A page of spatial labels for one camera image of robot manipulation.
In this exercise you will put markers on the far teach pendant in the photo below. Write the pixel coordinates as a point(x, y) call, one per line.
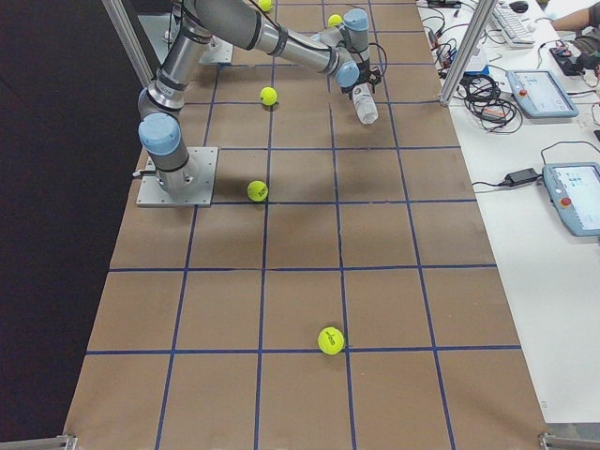
point(539, 94)

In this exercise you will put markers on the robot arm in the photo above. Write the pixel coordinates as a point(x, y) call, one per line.
point(341, 52)

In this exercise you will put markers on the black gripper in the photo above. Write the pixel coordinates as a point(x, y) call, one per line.
point(354, 89)

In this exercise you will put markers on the tennis ball centre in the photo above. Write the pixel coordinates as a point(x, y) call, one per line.
point(269, 96)

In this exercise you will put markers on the near teach pendant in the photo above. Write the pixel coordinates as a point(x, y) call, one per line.
point(573, 189)

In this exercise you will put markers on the clear tennis ball can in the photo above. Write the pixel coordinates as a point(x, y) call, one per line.
point(364, 104)

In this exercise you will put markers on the aluminium frame post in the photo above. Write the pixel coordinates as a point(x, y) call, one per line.
point(466, 48)

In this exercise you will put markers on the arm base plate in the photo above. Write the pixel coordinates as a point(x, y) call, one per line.
point(217, 52)
point(190, 186)

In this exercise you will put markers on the white keyboard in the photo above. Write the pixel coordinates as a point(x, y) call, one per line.
point(513, 31)

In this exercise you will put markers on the teach pendant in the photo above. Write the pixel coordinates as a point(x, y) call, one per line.
point(539, 94)
point(573, 189)

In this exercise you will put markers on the tennis ball near right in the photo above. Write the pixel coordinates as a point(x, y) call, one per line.
point(334, 20)

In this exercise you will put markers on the black power adapter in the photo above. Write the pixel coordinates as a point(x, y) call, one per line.
point(520, 177)

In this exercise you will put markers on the tennis ball far left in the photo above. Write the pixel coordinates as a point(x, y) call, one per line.
point(257, 191)

